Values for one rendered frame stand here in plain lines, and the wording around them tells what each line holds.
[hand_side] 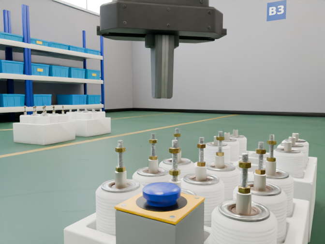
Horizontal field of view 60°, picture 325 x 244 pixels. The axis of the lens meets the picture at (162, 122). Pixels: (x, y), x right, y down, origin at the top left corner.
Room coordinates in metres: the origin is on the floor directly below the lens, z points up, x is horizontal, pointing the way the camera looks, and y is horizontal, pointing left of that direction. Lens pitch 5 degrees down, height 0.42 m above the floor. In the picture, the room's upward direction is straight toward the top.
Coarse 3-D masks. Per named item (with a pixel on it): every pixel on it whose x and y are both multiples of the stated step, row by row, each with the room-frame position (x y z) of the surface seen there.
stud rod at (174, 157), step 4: (172, 140) 0.47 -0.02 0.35; (176, 140) 0.47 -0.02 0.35; (172, 144) 0.47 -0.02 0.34; (176, 144) 0.47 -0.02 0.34; (172, 156) 0.47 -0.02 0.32; (176, 156) 0.47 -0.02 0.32; (172, 160) 0.47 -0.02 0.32; (176, 160) 0.47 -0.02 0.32; (172, 164) 0.47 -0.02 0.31; (176, 164) 0.47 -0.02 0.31; (172, 168) 0.47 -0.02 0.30; (176, 168) 0.47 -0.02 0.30; (172, 176) 0.47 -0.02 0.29; (176, 176) 0.47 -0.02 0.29; (172, 180) 0.47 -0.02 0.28; (176, 180) 0.47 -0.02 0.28
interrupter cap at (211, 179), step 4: (184, 176) 0.59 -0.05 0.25; (188, 176) 0.59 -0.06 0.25; (192, 176) 0.59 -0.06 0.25; (208, 176) 0.59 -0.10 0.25; (212, 176) 0.59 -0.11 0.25; (216, 176) 0.59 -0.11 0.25; (184, 180) 0.56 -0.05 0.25; (188, 180) 0.56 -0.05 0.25; (192, 180) 0.56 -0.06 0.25; (208, 180) 0.57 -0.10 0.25; (212, 180) 0.56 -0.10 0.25; (216, 180) 0.56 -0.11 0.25; (196, 184) 0.54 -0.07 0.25; (200, 184) 0.54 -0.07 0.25; (204, 184) 0.54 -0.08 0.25; (208, 184) 0.54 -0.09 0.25; (212, 184) 0.54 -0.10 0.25
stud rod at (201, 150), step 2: (200, 138) 0.57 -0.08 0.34; (202, 138) 0.57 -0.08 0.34; (200, 140) 0.57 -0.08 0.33; (202, 140) 0.57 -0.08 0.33; (200, 142) 0.57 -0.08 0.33; (202, 142) 0.57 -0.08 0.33; (200, 148) 0.57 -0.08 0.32; (202, 148) 0.57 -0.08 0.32; (200, 150) 0.57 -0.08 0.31; (202, 150) 0.57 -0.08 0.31; (200, 152) 0.57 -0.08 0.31; (202, 152) 0.57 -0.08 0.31; (200, 154) 0.57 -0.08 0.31; (202, 154) 0.57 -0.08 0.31; (200, 156) 0.57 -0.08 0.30; (202, 156) 0.57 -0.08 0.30; (200, 158) 0.57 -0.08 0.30; (202, 158) 0.57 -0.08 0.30; (200, 160) 0.57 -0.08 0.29; (202, 160) 0.57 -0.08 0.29
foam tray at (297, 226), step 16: (304, 208) 0.60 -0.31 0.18; (80, 224) 0.52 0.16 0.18; (288, 224) 0.53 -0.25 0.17; (304, 224) 0.52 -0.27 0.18; (64, 240) 0.50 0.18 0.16; (80, 240) 0.48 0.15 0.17; (96, 240) 0.46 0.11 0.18; (112, 240) 0.46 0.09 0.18; (208, 240) 0.46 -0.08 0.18; (288, 240) 0.46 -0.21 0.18; (304, 240) 0.51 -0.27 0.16
